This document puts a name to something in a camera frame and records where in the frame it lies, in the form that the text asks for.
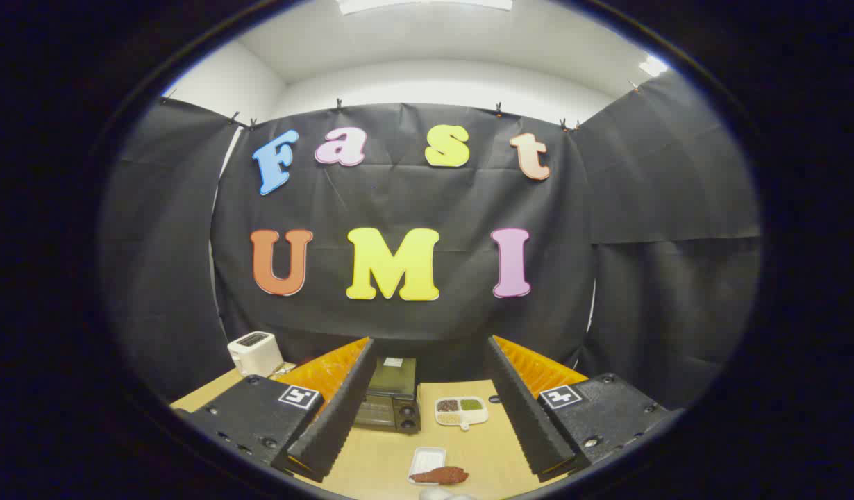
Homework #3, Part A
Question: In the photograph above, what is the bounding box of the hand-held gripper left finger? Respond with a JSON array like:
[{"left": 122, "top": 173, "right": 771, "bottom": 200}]
[{"left": 174, "top": 337, "right": 378, "bottom": 483}]

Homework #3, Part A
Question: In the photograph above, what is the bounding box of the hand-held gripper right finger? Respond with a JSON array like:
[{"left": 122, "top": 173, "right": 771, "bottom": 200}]
[{"left": 484, "top": 335, "right": 685, "bottom": 483}]

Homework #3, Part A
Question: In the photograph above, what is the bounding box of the black toaster oven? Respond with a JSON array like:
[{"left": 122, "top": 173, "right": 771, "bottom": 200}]
[{"left": 353, "top": 356, "right": 422, "bottom": 435}]

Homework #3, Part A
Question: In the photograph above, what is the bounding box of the reddish-brown meat slice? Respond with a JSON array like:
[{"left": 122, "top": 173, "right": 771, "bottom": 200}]
[{"left": 410, "top": 465, "right": 469, "bottom": 485}]

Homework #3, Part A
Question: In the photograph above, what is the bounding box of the white bread toaster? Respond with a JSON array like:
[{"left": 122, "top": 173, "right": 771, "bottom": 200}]
[{"left": 227, "top": 331, "right": 285, "bottom": 378}]

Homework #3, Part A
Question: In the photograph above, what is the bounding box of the white divided dish with grains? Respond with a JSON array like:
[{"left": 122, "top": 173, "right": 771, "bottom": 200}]
[{"left": 435, "top": 396, "right": 489, "bottom": 431}]

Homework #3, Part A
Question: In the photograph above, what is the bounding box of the white rectangular tray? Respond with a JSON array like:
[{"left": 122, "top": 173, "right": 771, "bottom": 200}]
[{"left": 408, "top": 447, "right": 447, "bottom": 485}]

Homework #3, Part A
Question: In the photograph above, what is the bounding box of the black backdrop cloth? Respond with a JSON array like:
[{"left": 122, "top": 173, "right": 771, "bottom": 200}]
[{"left": 99, "top": 69, "right": 762, "bottom": 412}]

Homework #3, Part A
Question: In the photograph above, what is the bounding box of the long ceiling light panel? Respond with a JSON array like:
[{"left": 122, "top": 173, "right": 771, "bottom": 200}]
[{"left": 337, "top": 0, "right": 514, "bottom": 15}]

